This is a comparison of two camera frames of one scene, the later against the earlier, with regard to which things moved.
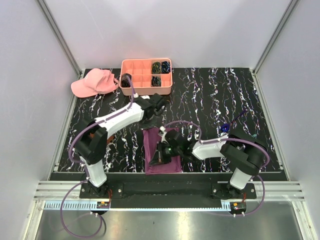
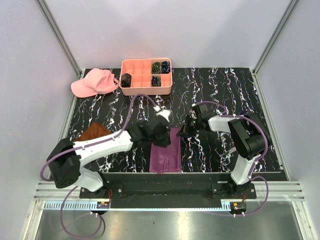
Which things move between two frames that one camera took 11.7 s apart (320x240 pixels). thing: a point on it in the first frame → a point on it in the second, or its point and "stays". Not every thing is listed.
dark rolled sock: x=125 y=80 stays
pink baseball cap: x=97 y=81 stays
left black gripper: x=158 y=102 → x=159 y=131
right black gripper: x=159 y=157 → x=187 y=132
